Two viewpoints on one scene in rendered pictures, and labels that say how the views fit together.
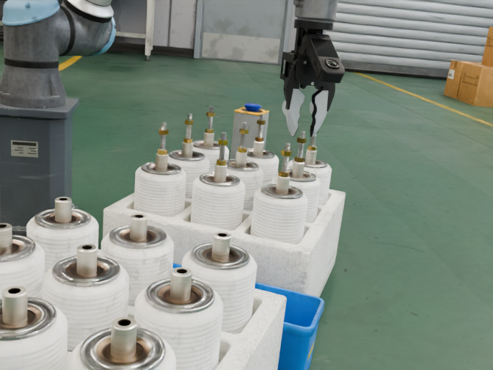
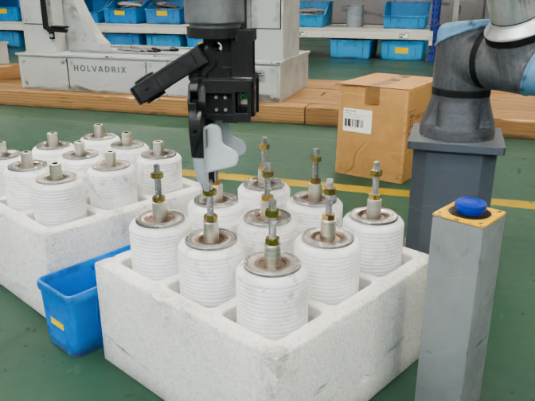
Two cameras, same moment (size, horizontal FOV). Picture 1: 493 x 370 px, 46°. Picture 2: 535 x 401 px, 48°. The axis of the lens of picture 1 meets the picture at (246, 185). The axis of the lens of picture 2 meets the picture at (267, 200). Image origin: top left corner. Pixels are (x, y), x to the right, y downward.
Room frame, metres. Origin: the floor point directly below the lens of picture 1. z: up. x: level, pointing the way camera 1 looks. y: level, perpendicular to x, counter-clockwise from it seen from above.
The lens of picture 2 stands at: (1.50, -0.77, 0.59)
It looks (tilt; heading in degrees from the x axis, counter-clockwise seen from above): 20 degrees down; 116
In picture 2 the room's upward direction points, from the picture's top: straight up
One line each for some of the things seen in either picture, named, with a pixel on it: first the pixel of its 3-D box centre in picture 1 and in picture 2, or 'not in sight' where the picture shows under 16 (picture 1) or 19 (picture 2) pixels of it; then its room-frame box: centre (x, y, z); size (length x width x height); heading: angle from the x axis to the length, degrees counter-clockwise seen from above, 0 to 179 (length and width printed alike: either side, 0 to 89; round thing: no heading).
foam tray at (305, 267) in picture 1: (233, 239); (267, 309); (1.12, 0.02, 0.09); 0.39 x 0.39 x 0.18; 73
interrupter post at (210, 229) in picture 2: (298, 169); (211, 231); (1.08, -0.10, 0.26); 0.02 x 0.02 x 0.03
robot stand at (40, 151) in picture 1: (33, 164); (449, 201); (1.31, 0.51, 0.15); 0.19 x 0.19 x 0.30; 9
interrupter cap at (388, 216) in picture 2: (207, 145); (373, 216); (1.26, 0.09, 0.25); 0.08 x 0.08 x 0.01
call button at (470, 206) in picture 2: (252, 108); (470, 208); (1.42, 0.00, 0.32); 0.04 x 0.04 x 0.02
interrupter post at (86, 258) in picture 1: (86, 260); (80, 149); (0.59, 0.17, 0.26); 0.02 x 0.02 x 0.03
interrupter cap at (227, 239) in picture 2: (297, 175); (211, 239); (1.08, -0.10, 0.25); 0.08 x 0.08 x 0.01
